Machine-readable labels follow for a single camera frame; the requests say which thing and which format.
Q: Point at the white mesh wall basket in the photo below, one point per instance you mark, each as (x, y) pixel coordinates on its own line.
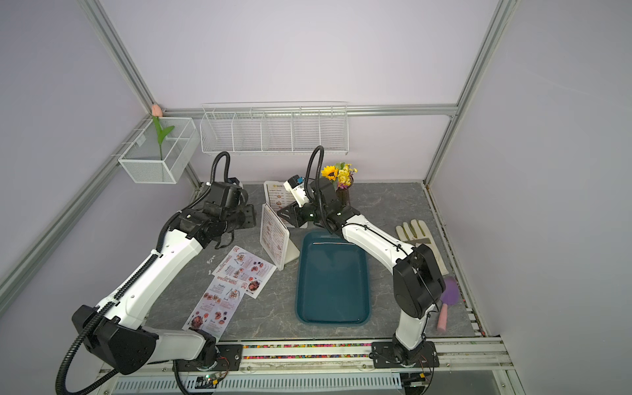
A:
(141, 159)

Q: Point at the sunflower bouquet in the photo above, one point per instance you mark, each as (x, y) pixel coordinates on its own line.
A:
(341, 175)

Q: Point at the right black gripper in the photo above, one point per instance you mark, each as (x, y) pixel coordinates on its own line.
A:
(294, 214)

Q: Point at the white wire wall shelf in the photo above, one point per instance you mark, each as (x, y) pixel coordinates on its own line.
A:
(274, 127)

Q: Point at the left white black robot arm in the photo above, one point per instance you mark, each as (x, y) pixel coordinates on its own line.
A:
(113, 329)

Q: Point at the white menu holder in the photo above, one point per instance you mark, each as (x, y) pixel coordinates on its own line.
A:
(279, 195)
(276, 239)

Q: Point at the yellow food menu sheet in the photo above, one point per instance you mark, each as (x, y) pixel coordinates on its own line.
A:
(279, 196)
(274, 237)

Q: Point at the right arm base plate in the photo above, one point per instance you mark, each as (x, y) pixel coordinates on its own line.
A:
(391, 355)

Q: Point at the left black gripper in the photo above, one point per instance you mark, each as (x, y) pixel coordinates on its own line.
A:
(250, 217)

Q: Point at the beige work glove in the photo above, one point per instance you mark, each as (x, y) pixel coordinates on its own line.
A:
(416, 232)

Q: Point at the red special menu sheet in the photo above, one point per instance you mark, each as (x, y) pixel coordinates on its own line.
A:
(246, 270)

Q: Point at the teal plastic tray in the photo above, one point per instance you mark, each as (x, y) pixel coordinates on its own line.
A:
(333, 282)

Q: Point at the purple pink hair brush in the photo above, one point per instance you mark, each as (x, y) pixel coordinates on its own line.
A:
(450, 296)

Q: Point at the pink artificial tulip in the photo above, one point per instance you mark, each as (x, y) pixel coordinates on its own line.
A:
(161, 133)

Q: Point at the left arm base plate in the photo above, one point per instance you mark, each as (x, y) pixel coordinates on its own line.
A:
(220, 358)

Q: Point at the dark glass flower vase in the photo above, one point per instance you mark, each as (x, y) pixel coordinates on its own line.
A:
(344, 196)

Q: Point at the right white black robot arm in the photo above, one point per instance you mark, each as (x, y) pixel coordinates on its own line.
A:
(417, 280)

